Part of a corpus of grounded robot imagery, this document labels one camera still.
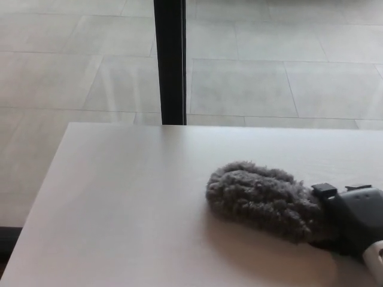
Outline dark floor baseboard strip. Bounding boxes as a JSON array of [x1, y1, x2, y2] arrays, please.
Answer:
[[0, 227, 23, 261]]

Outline black vertical window frame post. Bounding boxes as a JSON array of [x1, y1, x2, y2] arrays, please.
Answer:
[[153, 0, 188, 126]]

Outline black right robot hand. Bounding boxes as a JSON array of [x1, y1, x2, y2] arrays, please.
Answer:
[[308, 182, 383, 259]]

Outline grey fluffy microfibre duster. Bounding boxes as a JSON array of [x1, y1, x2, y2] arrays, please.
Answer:
[[205, 160, 330, 245]]

